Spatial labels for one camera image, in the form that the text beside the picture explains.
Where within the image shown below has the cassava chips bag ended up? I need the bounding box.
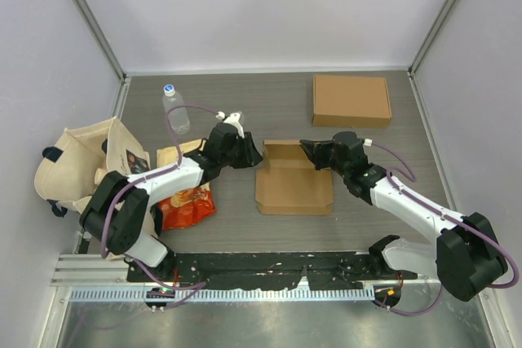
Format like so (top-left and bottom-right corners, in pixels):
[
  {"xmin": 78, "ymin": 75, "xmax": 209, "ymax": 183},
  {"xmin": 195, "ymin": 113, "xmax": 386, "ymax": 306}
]
[{"xmin": 157, "ymin": 139, "xmax": 217, "ymax": 231}]

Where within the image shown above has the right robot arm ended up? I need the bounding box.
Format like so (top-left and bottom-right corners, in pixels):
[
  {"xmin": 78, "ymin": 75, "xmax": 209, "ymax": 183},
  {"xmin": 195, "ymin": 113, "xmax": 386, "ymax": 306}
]
[{"xmin": 299, "ymin": 131, "xmax": 520, "ymax": 302}]

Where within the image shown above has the beige bottle in tote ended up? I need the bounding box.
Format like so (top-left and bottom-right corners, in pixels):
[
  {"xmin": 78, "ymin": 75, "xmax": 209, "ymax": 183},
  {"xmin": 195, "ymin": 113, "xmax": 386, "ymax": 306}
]
[{"xmin": 94, "ymin": 168, "xmax": 108, "ymax": 187}]

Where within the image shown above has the large brown cardboard box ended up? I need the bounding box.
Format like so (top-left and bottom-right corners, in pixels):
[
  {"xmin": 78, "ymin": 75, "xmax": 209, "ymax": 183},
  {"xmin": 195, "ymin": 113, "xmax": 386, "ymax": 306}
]
[{"xmin": 312, "ymin": 74, "xmax": 392, "ymax": 129}]

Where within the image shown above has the beige canvas tote bag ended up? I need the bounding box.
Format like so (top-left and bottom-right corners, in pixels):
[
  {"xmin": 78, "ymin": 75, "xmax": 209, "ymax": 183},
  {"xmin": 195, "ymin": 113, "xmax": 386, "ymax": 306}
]
[{"xmin": 33, "ymin": 116, "xmax": 158, "ymax": 262}]

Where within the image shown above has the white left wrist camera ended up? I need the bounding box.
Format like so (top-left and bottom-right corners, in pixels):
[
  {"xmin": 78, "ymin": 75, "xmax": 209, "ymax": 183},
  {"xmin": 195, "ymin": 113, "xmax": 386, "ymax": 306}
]
[{"xmin": 215, "ymin": 111, "xmax": 245, "ymax": 139}]

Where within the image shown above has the small cardboard box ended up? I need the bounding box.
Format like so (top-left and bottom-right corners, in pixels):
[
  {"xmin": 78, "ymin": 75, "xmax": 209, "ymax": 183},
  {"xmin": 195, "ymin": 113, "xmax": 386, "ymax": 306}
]
[{"xmin": 255, "ymin": 139, "xmax": 334, "ymax": 216}]

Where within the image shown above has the left aluminium frame post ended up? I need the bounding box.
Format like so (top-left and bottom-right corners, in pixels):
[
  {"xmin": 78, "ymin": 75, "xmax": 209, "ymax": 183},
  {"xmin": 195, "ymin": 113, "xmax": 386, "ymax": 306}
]
[{"xmin": 72, "ymin": 0, "xmax": 131, "ymax": 117}]

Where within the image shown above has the slotted cable duct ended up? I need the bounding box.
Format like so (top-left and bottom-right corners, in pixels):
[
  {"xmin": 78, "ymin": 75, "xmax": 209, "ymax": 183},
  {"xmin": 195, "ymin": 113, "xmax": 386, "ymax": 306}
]
[{"xmin": 69, "ymin": 286, "xmax": 374, "ymax": 303}]

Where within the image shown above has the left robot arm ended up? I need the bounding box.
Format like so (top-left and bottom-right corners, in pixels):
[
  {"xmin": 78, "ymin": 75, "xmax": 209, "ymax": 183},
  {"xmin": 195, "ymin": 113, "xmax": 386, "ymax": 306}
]
[{"xmin": 80, "ymin": 123, "xmax": 263, "ymax": 282}]

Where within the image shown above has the aluminium frame post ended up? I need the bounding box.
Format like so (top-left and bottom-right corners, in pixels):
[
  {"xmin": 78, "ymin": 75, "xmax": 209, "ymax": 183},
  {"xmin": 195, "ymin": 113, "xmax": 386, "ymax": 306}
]
[
  {"xmin": 407, "ymin": 0, "xmax": 486, "ymax": 80},
  {"xmin": 72, "ymin": 0, "xmax": 131, "ymax": 117}
]

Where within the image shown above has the clear plastic water bottle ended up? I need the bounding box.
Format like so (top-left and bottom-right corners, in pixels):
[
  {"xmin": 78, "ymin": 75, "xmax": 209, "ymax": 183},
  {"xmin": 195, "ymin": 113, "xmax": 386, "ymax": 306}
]
[{"xmin": 162, "ymin": 84, "xmax": 190, "ymax": 134}]

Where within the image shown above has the right aluminium frame post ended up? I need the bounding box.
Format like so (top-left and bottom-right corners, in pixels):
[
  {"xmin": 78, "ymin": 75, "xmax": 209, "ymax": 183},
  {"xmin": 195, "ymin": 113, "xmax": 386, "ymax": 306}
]
[{"xmin": 407, "ymin": 0, "xmax": 486, "ymax": 80}]

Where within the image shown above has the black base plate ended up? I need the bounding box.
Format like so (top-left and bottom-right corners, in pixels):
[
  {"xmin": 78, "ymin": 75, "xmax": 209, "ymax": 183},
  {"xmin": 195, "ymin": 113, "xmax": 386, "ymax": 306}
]
[{"xmin": 150, "ymin": 251, "xmax": 418, "ymax": 291}]

